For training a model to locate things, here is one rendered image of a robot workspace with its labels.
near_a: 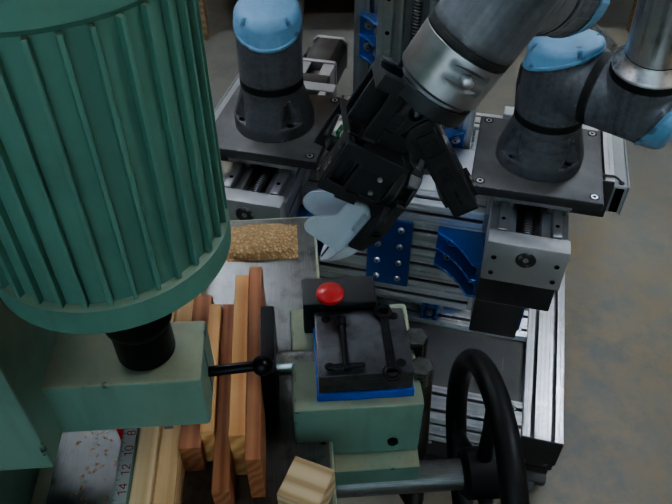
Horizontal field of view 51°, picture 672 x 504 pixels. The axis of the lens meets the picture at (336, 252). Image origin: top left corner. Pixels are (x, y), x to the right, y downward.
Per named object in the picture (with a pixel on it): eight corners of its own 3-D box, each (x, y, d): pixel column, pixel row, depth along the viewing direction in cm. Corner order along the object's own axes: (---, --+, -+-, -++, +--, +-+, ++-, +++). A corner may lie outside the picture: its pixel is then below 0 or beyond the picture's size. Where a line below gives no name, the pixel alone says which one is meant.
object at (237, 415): (251, 474, 72) (244, 435, 67) (236, 476, 72) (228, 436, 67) (254, 316, 88) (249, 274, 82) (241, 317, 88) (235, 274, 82)
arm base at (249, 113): (249, 94, 141) (245, 49, 134) (322, 104, 138) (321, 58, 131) (223, 136, 130) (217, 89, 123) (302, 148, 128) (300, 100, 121)
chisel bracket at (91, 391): (213, 433, 66) (201, 380, 60) (62, 443, 65) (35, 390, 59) (217, 370, 71) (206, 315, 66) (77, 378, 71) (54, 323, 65)
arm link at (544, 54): (533, 83, 125) (550, 10, 116) (606, 108, 119) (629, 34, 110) (501, 112, 118) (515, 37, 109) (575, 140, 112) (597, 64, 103)
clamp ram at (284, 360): (334, 418, 77) (334, 368, 70) (265, 422, 76) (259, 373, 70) (329, 353, 83) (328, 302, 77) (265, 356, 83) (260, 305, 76)
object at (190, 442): (206, 470, 73) (200, 447, 69) (184, 471, 72) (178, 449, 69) (216, 319, 87) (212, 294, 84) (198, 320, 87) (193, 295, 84)
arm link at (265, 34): (235, 91, 123) (227, 18, 114) (241, 54, 133) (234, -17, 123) (303, 91, 123) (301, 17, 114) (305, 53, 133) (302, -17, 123)
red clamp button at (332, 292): (345, 306, 74) (345, 299, 73) (316, 307, 74) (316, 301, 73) (343, 285, 76) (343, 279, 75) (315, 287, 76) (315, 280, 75)
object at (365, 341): (414, 396, 72) (418, 363, 68) (307, 403, 71) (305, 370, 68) (397, 302, 81) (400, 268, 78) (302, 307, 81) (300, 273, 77)
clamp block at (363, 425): (418, 453, 77) (425, 407, 71) (296, 461, 77) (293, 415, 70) (400, 347, 88) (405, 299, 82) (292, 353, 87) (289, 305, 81)
